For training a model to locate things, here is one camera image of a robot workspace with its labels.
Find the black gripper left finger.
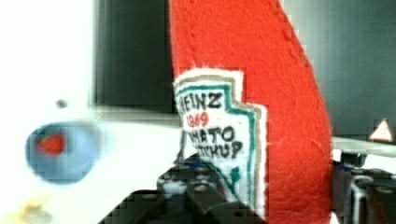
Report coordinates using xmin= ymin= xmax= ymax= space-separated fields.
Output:
xmin=98 ymin=155 xmax=267 ymax=224

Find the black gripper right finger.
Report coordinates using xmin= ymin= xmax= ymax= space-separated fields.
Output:
xmin=332 ymin=152 xmax=396 ymax=224

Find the red felt ketchup bottle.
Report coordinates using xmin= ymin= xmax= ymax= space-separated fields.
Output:
xmin=169 ymin=0 xmax=332 ymax=224

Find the blue bowl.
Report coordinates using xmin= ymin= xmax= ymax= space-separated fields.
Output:
xmin=25 ymin=121 xmax=100 ymax=185

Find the red strawberry in bowl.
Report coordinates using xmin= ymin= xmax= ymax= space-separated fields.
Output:
xmin=36 ymin=133 xmax=67 ymax=157

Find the yellow felt banana bunch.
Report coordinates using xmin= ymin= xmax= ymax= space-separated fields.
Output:
xmin=1 ymin=196 xmax=53 ymax=224

